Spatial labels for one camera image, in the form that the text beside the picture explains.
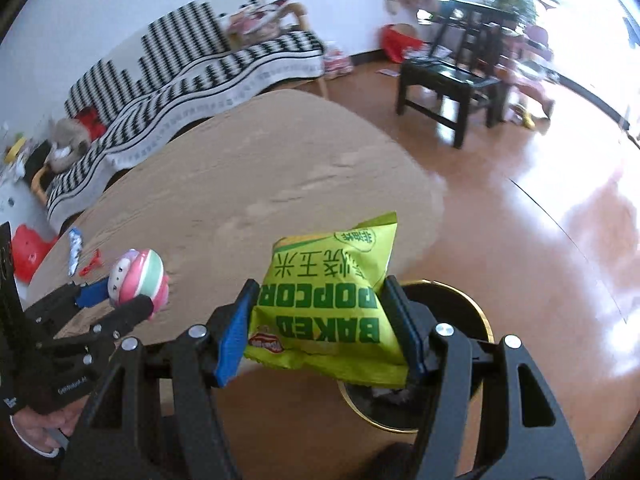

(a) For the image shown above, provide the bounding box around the black gold trash bin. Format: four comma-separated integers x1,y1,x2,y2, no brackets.
338,276,495,434

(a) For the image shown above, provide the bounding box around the red cushion on sofa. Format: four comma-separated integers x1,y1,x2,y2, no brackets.
75,106,106,141

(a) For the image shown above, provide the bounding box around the black wooden chair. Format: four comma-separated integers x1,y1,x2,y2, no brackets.
395,0,518,148

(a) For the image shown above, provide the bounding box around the pink striped round toy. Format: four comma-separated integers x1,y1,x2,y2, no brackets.
107,249,169,318

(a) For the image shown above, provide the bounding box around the red bag by wall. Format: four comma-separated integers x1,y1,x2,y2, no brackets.
380,23,424,64

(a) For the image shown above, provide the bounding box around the black white striped sofa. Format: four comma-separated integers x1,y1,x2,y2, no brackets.
44,0,324,231

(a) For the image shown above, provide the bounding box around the plastic bag on floor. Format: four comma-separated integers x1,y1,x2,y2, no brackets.
323,41,354,79

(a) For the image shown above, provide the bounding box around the white cabinet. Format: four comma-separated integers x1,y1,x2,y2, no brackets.
0,164,55,240

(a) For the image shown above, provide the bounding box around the pink kids tricycle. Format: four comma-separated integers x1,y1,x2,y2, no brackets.
506,25,555,119

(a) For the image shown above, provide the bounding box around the yellow toy on floor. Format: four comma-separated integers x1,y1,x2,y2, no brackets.
513,104,536,130

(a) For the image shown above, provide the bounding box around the brown plush toy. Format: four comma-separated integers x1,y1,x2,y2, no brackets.
47,118,91,174

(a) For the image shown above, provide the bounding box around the left hand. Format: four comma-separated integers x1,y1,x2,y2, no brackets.
10,396,88,458

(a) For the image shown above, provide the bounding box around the yellow green popcorn bag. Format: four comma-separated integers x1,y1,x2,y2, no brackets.
244,212,409,388

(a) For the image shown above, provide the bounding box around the red plastic stool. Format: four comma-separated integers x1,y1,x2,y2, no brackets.
12,224,58,284

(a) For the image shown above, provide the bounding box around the patterned cushion on sofa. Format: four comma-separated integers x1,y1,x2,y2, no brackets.
226,0,291,47

